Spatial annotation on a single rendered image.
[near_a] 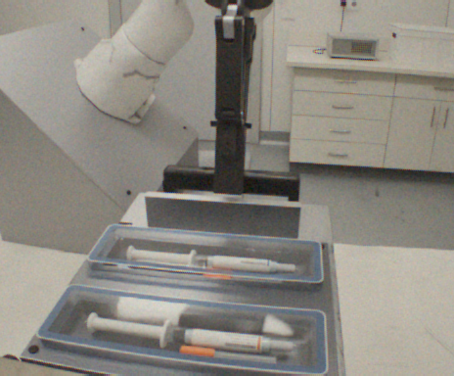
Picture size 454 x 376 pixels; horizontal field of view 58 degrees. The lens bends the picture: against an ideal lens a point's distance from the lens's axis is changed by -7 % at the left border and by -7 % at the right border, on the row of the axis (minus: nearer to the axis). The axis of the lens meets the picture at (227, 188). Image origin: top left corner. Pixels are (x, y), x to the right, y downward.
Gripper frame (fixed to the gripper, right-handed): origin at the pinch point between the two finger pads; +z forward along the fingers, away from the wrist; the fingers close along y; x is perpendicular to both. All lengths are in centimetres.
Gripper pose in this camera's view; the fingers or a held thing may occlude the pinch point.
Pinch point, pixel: (230, 160)
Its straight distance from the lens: 45.4
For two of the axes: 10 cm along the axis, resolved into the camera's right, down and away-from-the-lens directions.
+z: -0.5, 9.9, 1.2
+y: 1.3, -1.1, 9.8
